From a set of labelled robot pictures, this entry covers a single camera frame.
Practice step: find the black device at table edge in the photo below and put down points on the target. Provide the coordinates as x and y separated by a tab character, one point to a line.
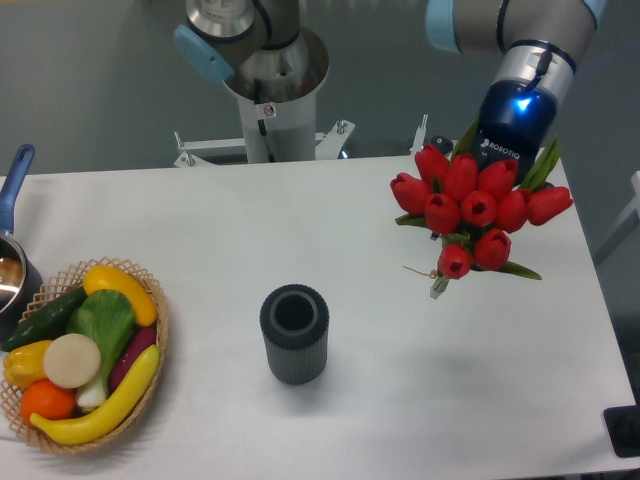
623	428

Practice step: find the yellow squash upper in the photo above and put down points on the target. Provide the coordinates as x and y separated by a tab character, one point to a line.
106	277

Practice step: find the green cucumber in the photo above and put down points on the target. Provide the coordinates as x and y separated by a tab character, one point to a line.
47	323

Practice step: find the orange fruit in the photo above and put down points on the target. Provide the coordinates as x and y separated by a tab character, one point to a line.
47	400

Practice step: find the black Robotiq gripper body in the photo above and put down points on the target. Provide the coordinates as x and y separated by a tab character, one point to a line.
512	124

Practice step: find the white metal base frame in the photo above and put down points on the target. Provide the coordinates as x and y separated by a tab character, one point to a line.
337	143

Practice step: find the beige round disc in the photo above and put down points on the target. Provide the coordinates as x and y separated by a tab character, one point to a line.
71	361

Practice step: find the dark grey ribbed vase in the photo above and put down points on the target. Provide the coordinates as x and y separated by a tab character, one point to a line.
294	321

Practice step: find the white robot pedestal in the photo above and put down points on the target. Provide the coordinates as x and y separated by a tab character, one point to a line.
276	93

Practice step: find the long yellow squash lower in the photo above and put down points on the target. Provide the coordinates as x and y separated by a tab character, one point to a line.
112	412

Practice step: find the yellow bell pepper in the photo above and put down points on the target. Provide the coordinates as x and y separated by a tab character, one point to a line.
24	366

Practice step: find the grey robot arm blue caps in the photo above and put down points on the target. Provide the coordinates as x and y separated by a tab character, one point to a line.
542	42

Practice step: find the purple eggplant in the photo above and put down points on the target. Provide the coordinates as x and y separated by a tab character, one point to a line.
141	340

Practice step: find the woven wicker basket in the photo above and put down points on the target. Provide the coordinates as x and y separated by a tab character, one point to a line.
64	281

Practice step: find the white furniture leg right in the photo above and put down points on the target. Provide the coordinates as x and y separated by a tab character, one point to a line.
624	224

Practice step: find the green bok choy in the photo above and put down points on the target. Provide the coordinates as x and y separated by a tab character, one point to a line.
107	318

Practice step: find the blue handled saucepan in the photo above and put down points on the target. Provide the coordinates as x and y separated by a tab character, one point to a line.
20	279

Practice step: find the red tulip bouquet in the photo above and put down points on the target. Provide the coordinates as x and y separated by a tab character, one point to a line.
473	212

